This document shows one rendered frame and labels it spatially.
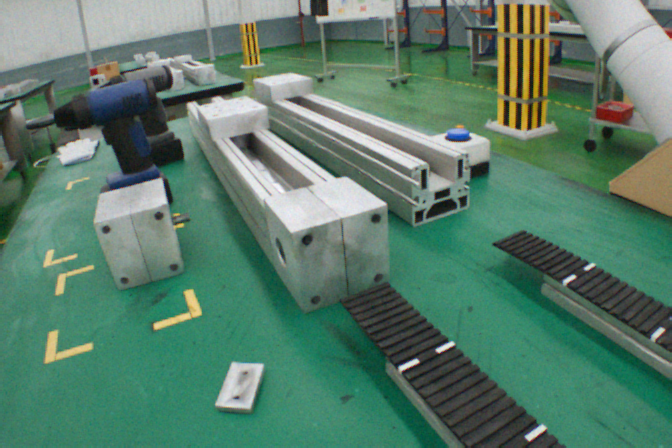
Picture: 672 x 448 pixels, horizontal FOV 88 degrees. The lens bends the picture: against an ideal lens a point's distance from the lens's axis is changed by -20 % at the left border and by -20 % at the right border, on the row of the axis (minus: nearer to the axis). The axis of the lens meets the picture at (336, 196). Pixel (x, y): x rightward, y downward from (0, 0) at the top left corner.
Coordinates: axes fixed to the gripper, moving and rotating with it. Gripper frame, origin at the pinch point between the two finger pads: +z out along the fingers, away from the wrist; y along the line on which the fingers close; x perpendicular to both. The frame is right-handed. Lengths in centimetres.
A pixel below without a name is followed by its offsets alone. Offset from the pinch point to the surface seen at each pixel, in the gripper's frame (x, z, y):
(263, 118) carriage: -25, 16, 53
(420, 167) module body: -9, 16, 83
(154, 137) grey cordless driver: -48, 21, 34
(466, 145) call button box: 5, 19, 73
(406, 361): -22, 20, 108
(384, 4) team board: 198, 11, -433
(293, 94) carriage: -14.4, 18.3, 26.4
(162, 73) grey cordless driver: -44, 7, 32
